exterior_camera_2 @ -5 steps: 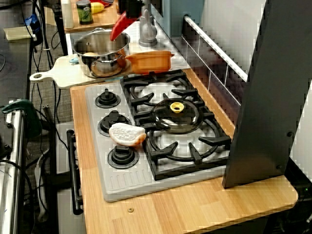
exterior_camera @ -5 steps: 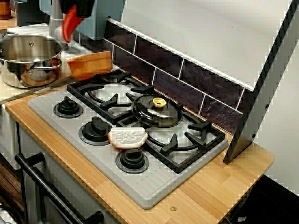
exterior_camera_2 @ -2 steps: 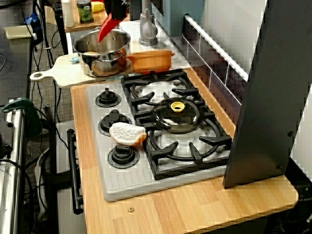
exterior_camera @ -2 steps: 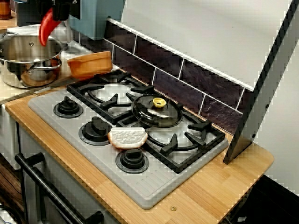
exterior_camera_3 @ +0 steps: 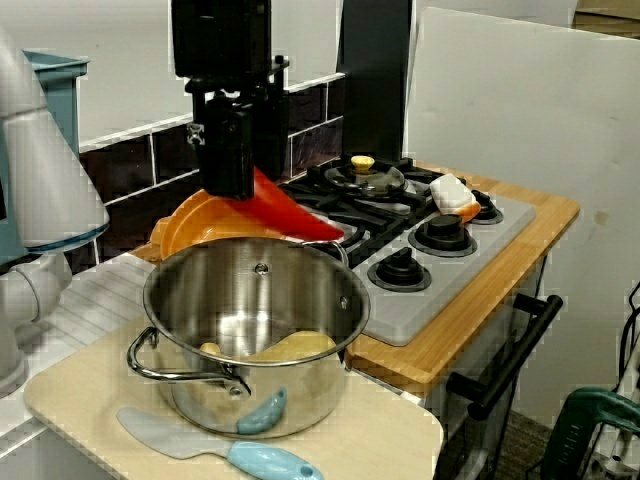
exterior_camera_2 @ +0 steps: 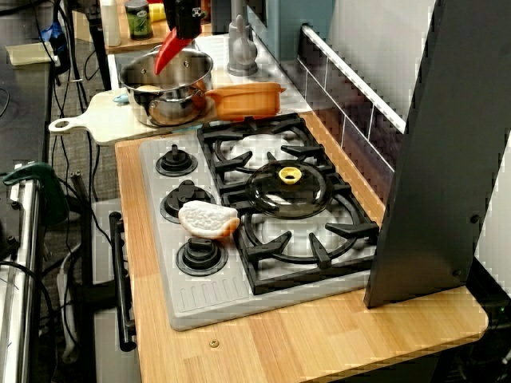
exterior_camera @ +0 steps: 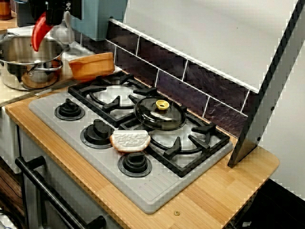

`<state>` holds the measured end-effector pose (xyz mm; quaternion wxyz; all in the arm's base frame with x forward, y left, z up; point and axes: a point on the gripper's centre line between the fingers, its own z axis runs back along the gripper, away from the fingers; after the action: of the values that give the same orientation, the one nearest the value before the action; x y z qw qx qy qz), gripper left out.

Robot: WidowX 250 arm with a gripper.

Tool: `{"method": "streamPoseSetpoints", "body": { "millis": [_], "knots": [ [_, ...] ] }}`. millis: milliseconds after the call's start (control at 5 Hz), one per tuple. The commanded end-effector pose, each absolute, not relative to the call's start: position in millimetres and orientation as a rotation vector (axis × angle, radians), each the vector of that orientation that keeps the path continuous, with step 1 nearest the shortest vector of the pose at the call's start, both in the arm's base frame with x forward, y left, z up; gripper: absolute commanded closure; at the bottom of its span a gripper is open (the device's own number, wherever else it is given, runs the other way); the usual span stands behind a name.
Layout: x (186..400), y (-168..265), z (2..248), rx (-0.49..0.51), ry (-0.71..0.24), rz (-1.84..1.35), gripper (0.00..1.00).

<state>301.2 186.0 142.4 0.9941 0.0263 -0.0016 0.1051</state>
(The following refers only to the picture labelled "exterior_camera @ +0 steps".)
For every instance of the dark grey side panel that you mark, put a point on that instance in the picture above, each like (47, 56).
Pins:
(245, 152)

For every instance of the black stove knob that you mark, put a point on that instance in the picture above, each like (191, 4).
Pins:
(97, 133)
(69, 109)
(134, 164)

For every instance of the black burner grate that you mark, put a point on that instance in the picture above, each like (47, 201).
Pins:
(175, 146)
(78, 91)

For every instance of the black equipment box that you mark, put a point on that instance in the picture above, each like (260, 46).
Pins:
(274, 210)

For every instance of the grey toy faucet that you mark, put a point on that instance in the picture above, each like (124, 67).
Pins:
(63, 33)

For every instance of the brown glass jar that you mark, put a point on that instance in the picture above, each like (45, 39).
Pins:
(5, 12)

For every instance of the white toy bread slice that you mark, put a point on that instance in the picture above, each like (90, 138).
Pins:
(129, 140)

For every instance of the brass screw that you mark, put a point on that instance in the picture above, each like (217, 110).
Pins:
(176, 213)

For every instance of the red toy pepper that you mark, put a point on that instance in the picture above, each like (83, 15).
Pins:
(38, 35)

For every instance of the dark grey box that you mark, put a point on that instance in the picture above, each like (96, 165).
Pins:
(22, 14)

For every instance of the grey stove top plate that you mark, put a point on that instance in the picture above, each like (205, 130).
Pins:
(155, 190)

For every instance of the white kitchen back panel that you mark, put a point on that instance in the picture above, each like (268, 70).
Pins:
(202, 35)

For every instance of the white toy kitchen cabinet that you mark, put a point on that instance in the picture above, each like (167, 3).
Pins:
(71, 186)

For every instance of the dark tile backsplash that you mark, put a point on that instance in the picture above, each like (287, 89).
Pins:
(166, 59)

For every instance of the glass lid yellow knob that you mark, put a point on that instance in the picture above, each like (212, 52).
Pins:
(152, 119)

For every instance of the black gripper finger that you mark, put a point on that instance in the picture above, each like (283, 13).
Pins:
(38, 6)
(56, 12)

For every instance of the wooden side table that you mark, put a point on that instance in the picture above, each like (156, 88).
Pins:
(8, 25)

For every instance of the stainless steel pot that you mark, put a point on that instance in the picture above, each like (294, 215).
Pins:
(14, 47)

